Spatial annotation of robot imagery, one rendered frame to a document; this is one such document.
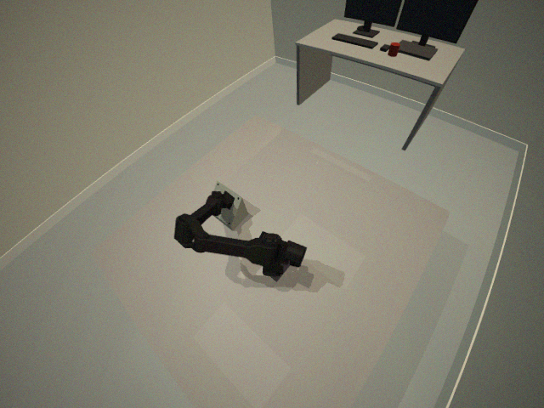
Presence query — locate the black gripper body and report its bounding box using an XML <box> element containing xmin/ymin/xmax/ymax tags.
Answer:
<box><xmin>282</xmin><ymin>258</ymin><xmax>301</xmax><ymax>267</ymax></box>

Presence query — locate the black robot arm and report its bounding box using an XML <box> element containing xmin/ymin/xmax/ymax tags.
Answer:
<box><xmin>174</xmin><ymin>191</ymin><xmax>307</xmax><ymax>277</ymax></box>

